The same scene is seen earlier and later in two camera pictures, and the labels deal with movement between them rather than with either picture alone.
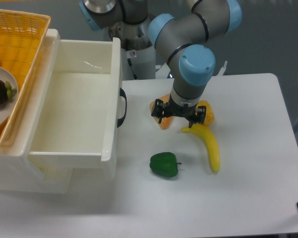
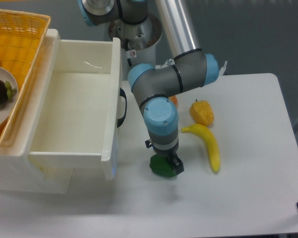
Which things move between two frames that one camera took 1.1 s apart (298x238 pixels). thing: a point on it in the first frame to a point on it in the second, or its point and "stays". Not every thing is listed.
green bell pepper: (164, 164) stays
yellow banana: (205, 133) stays
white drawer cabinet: (10, 169) stays
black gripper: (172, 109) to (177, 163)
